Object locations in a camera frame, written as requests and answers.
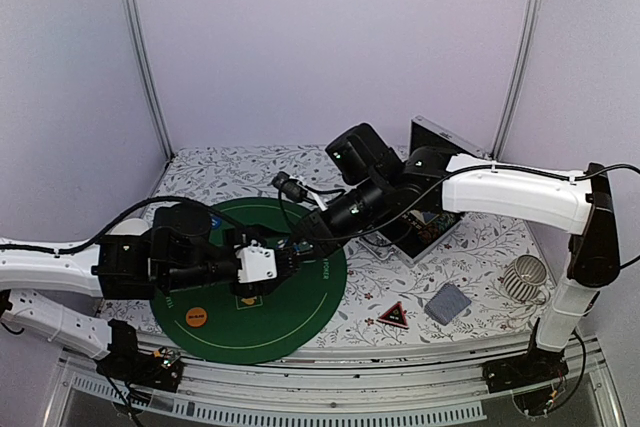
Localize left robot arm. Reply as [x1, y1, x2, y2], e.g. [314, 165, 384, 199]
[1, 196, 297, 381]

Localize white bowl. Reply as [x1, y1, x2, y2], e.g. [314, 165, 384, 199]
[108, 218, 150, 236]

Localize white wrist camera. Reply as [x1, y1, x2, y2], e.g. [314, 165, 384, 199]
[235, 244, 277, 284]
[271, 171, 328, 211]

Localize orange big blind button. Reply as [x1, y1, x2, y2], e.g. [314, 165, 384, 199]
[185, 307, 208, 328]

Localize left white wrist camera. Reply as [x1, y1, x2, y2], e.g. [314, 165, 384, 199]
[235, 244, 277, 284]

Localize aluminium poker chip case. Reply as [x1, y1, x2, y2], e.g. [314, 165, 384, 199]
[357, 116, 491, 267]

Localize grey playing card deck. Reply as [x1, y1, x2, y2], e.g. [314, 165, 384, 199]
[424, 283, 471, 326]

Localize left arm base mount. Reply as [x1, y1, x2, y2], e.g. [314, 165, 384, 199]
[96, 347, 184, 393]

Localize red black triangular button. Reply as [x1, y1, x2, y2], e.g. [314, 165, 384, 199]
[377, 301, 409, 330]

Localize striped ceramic mug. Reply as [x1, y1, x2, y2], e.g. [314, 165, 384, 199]
[502, 254, 549, 305]

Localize front row poker chips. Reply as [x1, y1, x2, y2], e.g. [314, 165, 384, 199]
[418, 213, 460, 245]

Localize row of poker chips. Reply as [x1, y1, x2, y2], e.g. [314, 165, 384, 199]
[287, 242, 315, 259]

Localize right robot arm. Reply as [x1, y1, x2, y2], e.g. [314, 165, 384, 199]
[292, 123, 627, 383]

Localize aluminium frame post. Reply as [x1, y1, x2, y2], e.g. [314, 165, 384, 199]
[121, 0, 175, 162]
[491, 0, 543, 159]

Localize left aluminium frame post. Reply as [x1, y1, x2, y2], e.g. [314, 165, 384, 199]
[121, 0, 175, 162]

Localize round green poker mat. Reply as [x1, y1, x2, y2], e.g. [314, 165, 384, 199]
[149, 196, 349, 366]

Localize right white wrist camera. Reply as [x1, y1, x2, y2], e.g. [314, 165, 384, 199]
[271, 171, 328, 211]

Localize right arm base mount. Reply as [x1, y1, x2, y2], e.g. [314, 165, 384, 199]
[481, 347, 569, 393]

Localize boxed card deck in case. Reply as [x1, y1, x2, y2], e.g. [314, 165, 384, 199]
[408, 210, 441, 229]

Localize right aluminium frame post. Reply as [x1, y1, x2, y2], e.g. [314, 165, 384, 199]
[491, 0, 543, 159]

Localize blue small blind button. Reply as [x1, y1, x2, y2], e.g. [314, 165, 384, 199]
[211, 217, 222, 230]

